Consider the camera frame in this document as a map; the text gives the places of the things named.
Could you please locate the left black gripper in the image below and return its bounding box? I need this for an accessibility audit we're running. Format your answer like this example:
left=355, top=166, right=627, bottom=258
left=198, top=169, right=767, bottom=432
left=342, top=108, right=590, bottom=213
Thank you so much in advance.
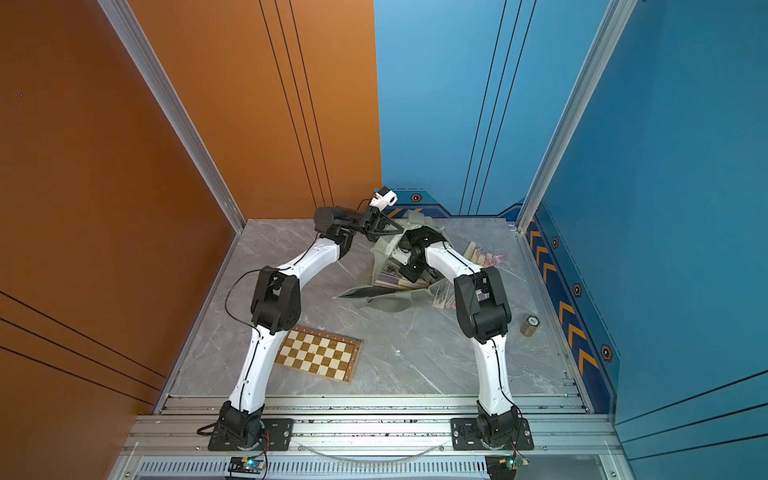
left=331, top=212, right=401, bottom=247

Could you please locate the olive green tote bag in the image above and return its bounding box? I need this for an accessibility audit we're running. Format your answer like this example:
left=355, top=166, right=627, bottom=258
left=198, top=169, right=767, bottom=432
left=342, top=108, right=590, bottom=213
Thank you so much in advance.
left=337, top=235, right=453, bottom=313

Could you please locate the pink patterned folding fan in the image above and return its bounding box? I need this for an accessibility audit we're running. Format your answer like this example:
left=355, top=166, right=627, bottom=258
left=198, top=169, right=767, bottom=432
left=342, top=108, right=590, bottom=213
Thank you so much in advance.
left=483, top=253, right=507, bottom=268

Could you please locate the light wooden folding fan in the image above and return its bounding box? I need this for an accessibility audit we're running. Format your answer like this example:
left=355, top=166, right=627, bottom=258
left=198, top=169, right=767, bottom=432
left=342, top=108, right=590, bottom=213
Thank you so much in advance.
left=464, top=242, right=494, bottom=267

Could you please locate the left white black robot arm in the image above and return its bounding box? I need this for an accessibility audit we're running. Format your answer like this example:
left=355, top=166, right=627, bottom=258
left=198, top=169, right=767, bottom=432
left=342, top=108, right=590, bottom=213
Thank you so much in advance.
left=198, top=200, right=404, bottom=451

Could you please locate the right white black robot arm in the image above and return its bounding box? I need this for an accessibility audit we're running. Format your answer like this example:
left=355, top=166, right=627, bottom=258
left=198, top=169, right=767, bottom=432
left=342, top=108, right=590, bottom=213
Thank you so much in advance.
left=396, top=226, right=523, bottom=448

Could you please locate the wooden chessboard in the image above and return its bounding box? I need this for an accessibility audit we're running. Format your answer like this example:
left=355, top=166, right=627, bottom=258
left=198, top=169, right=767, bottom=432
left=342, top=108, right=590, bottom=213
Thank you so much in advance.
left=275, top=326, right=362, bottom=384

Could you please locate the right green circuit board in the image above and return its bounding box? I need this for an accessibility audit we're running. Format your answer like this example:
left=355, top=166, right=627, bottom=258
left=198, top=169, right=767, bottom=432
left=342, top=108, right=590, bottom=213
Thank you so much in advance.
left=485, top=456, right=525, bottom=480

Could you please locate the green circuit board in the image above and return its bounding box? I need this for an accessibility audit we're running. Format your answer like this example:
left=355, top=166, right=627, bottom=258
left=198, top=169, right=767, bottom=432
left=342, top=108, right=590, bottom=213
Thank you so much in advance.
left=485, top=456, right=525, bottom=480
left=227, top=456, right=267, bottom=478

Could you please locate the left green circuit board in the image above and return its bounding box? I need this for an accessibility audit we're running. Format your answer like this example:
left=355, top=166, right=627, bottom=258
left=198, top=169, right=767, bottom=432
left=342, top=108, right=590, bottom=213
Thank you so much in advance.
left=227, top=456, right=267, bottom=478

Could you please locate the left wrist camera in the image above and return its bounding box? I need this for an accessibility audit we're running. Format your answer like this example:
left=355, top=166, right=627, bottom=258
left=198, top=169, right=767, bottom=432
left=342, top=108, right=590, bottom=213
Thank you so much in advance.
left=369, top=186, right=398, bottom=211

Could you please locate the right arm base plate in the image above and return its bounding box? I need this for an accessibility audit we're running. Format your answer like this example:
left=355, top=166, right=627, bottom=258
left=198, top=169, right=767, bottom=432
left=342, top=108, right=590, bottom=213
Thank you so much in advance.
left=450, top=417, right=535, bottom=452

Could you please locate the aluminium front rail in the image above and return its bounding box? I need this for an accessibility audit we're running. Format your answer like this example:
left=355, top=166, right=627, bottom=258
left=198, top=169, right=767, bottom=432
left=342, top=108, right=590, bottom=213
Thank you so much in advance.
left=111, top=391, right=632, bottom=479

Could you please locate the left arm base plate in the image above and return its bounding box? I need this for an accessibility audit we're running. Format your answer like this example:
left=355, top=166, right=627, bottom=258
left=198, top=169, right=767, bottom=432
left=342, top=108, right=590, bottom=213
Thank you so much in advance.
left=208, top=418, right=295, bottom=452

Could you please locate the right aluminium frame post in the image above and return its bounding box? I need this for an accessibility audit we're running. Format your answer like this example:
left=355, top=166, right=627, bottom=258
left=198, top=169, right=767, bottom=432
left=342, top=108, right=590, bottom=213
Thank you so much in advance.
left=515, top=0, right=638, bottom=234

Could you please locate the aluminium frame post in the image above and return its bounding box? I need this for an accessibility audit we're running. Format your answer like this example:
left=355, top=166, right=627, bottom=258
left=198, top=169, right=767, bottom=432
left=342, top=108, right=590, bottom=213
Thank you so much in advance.
left=515, top=0, right=638, bottom=234
left=98, top=0, right=246, bottom=234

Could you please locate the left aluminium frame post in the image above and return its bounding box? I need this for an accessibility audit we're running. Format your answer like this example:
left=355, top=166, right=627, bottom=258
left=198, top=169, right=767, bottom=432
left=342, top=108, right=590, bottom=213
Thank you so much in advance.
left=98, top=0, right=246, bottom=234

